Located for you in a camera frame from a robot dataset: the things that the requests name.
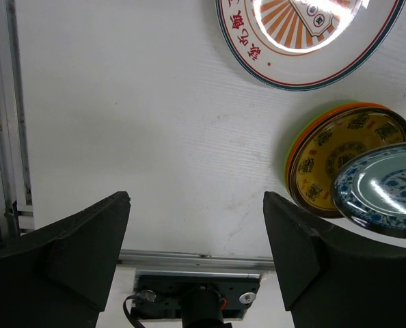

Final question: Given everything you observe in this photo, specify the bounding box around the aluminium front rail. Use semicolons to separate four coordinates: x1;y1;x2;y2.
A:
118;249;275;271

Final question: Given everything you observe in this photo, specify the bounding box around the green plastic plate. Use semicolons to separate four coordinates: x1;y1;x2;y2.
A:
284;100;362;191

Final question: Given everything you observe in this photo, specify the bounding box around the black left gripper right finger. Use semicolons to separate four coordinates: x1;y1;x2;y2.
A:
263;191;406;327

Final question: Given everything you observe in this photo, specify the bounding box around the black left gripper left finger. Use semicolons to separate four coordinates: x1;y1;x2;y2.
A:
0;191;131;327

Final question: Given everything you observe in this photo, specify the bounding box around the aluminium side rail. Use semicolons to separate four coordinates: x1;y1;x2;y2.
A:
0;1;34;239

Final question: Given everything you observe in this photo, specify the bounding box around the blue floral white plate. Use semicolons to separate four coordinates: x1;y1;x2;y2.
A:
331;142;406;239

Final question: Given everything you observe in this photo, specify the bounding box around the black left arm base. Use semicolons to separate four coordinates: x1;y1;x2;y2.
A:
122;269;262;327

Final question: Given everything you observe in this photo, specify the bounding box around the yellow brown patterned plate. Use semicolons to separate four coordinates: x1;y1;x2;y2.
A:
289;107;406;219

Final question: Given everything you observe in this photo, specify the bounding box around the orange plastic plate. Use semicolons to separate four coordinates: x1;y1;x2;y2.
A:
288;102;389;193

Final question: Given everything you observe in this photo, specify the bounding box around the orange sunburst pattern plate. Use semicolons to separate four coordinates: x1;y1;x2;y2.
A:
215;0;405;91

